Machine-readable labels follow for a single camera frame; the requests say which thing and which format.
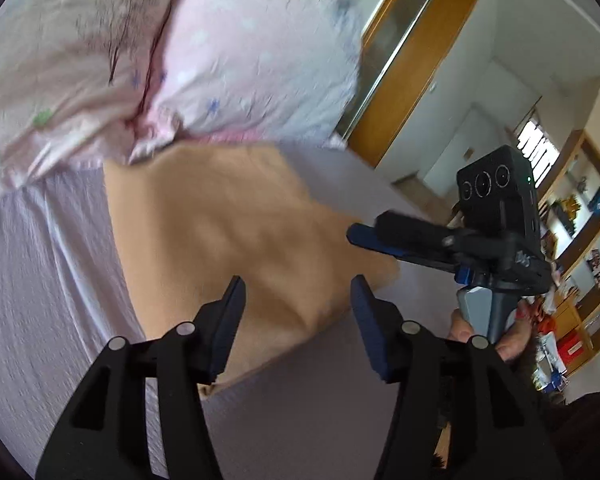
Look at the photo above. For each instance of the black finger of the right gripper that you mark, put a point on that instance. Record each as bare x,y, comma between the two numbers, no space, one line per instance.
401,235

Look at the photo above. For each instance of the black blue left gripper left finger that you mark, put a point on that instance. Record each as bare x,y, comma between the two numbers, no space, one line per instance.
102,432

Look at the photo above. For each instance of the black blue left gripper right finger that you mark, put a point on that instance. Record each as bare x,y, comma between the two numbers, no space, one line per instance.
460,412

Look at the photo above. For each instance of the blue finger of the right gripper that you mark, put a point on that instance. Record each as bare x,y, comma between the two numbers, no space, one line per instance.
363,237

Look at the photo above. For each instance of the tan long-sleeve shirt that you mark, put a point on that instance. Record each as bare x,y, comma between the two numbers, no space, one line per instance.
190,219

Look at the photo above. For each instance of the person's dark brown clothing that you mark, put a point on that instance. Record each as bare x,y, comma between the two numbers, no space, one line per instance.
573,428

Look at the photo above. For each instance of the person's right hand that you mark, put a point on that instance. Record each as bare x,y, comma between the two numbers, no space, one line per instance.
511,344

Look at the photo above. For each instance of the wooden shelf unit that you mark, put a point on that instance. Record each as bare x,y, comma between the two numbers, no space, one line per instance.
568,183

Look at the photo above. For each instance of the pink floral pillow right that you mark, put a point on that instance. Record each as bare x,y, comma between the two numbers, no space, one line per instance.
243,71

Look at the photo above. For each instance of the wooden framed glass door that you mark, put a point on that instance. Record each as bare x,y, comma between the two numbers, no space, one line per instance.
404,43

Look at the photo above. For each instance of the white floral pillow left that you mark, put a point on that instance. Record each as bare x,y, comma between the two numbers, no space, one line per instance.
73,74

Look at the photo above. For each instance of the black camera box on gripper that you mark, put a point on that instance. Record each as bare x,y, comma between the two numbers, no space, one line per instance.
500,207

